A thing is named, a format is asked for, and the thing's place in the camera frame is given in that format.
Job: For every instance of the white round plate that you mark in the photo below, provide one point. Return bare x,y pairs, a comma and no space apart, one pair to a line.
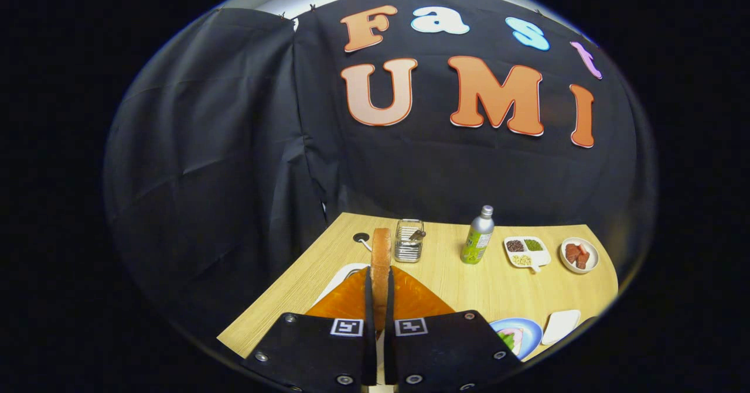
592,261

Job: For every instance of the green lettuce leaf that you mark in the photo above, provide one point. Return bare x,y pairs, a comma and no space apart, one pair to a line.
507,340

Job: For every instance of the pile of dark red beans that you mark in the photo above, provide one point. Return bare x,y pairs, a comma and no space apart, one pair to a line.
515,245

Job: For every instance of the red meat piece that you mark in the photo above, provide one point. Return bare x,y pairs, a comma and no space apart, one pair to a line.
572,253
582,260

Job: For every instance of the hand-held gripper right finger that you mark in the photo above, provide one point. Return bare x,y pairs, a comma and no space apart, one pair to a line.
445,352

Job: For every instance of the silver bottle with green label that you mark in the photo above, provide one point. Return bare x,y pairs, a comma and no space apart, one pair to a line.
477,238

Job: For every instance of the white divided dish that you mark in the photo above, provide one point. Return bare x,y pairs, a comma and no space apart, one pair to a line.
540,258

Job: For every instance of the white square plate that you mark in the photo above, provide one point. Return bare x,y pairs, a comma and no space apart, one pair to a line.
561,325

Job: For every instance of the pile of green beans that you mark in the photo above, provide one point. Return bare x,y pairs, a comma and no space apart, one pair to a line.
534,245

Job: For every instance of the blue round plate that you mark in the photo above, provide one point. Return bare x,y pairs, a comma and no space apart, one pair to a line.
532,334

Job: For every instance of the black backdrop cloth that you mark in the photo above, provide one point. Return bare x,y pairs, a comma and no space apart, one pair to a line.
234,147

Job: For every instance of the pile of yellow beans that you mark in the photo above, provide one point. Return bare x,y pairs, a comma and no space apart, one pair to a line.
521,260

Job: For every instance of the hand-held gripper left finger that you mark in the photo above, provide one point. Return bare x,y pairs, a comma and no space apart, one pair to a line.
310,352

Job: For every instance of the white bread slice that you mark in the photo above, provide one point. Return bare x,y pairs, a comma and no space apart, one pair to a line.
520,341

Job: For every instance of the pink ham slice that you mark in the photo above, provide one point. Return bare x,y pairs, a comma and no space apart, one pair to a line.
511,331

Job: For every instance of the white toaster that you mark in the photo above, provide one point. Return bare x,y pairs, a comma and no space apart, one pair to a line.
340,279

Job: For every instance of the brown crust bread slice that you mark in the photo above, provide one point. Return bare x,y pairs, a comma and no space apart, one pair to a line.
381,264

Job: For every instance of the small brown utensil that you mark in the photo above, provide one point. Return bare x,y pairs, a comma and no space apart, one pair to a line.
416,236

